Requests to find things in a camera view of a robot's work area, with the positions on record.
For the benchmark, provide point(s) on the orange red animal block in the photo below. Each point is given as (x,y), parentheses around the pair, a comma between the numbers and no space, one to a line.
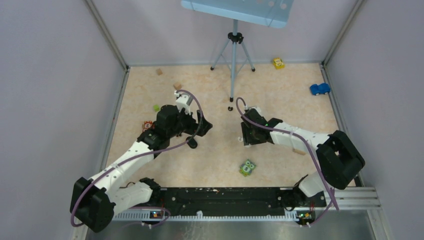
(147,125)

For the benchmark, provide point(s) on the small green cube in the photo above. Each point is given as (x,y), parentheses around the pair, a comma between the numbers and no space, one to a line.
(156,108)

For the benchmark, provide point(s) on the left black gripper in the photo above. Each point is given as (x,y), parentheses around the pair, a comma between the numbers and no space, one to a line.
(193,124)

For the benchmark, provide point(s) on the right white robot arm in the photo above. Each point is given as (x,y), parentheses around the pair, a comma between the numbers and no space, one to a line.
(335,156)

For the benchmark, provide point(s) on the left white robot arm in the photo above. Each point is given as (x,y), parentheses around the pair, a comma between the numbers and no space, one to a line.
(96,200)

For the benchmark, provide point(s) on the blue toy car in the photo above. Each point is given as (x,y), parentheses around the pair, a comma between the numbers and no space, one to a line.
(320,89)

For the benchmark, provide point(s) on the green owl number block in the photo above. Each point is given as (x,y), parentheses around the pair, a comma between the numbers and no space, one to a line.
(247,168)

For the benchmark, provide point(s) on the small wooden cube far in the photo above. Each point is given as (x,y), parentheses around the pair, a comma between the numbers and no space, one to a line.
(159,72)

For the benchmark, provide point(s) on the light blue tripod stand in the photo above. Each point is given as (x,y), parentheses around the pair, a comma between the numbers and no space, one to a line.
(235,38)

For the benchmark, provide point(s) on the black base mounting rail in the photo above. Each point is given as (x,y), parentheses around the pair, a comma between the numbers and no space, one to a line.
(232,201)

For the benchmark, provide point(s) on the light blue perforated board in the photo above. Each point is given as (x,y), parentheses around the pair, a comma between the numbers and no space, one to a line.
(270,13)

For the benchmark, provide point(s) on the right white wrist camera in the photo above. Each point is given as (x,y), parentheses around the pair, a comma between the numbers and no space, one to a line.
(258,109)

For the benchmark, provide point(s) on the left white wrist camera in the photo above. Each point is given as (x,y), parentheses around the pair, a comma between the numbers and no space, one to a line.
(183,102)

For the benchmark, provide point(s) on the wooden cube block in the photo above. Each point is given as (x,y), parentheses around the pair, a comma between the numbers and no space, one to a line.
(177,86)

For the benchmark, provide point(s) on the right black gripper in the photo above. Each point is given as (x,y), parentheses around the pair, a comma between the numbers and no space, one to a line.
(247,139)

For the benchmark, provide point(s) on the black earbud charging case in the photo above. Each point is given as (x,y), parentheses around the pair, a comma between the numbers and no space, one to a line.
(192,143)

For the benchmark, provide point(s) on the wooden cylinder block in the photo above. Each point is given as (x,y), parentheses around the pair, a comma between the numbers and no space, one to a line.
(300,152)

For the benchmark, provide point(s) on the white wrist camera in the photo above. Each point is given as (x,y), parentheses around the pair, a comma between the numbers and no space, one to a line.
(258,109)
(183,102)

